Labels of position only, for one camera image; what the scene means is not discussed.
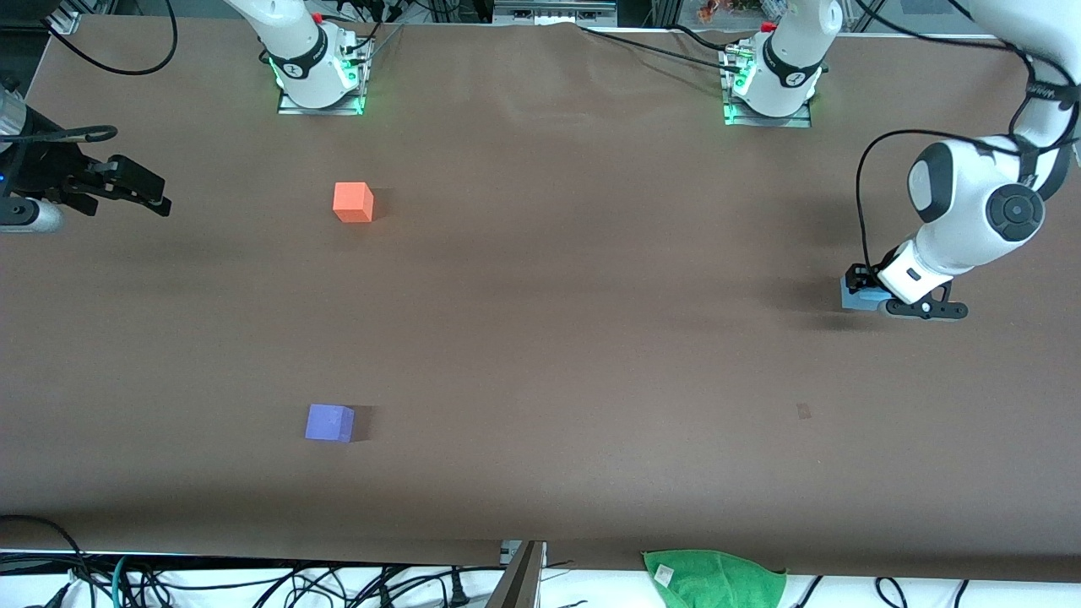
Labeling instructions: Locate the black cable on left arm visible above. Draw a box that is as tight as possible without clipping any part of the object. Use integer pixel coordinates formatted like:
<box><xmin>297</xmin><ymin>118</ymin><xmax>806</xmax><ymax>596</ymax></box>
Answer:
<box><xmin>855</xmin><ymin>46</ymin><xmax>1081</xmax><ymax>284</ymax></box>

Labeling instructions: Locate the black cable across table cover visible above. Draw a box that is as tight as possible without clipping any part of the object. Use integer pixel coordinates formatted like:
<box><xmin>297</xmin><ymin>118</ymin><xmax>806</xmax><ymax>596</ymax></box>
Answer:
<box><xmin>578</xmin><ymin>24</ymin><xmax>744</xmax><ymax>70</ymax></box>

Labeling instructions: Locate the brown table cover sheet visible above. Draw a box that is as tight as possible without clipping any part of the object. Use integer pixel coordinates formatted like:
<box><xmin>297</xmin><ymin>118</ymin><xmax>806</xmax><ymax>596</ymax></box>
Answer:
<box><xmin>0</xmin><ymin>17</ymin><xmax>1081</xmax><ymax>584</ymax></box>

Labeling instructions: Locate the blue cube block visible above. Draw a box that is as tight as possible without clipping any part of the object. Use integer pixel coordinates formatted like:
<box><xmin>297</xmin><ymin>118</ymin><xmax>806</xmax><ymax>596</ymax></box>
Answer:
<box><xmin>840</xmin><ymin>277</ymin><xmax>889</xmax><ymax>312</ymax></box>

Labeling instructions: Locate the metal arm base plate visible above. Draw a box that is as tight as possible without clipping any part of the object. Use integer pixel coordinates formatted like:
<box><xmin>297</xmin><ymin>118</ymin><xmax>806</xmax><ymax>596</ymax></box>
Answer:
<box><xmin>722</xmin><ymin>46</ymin><xmax>814</xmax><ymax>128</ymax></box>
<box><xmin>277</xmin><ymin>34</ymin><xmax>367</xmax><ymax>116</ymax></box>

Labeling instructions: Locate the purple cube block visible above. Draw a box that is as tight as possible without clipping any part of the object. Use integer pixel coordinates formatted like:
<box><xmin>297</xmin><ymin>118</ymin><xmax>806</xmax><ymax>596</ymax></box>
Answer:
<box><xmin>305</xmin><ymin>404</ymin><xmax>356</xmax><ymax>443</ymax></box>

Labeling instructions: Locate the green cloth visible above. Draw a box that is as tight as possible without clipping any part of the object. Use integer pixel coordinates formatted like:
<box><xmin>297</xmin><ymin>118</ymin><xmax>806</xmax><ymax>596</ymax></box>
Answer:
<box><xmin>642</xmin><ymin>549</ymin><xmax>788</xmax><ymax>608</ymax></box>

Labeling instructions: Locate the grey metal bar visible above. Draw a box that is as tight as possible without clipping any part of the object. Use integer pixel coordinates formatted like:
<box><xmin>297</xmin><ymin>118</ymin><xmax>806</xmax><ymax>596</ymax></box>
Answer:
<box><xmin>485</xmin><ymin>540</ymin><xmax>546</xmax><ymax>608</ymax></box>

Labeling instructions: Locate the orange cube block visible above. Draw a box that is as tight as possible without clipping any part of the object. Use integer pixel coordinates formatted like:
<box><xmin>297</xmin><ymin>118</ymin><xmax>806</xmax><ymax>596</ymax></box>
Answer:
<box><xmin>333</xmin><ymin>182</ymin><xmax>375</xmax><ymax>224</ymax></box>

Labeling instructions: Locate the black cable loop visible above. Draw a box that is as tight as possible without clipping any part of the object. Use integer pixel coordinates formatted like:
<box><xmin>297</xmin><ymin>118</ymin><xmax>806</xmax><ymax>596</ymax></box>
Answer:
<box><xmin>46</xmin><ymin>0</ymin><xmax>179</xmax><ymax>78</ymax></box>

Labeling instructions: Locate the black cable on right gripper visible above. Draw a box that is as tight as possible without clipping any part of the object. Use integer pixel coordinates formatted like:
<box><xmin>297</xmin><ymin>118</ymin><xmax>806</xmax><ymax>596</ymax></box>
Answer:
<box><xmin>10</xmin><ymin>124</ymin><xmax>119</xmax><ymax>146</ymax></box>

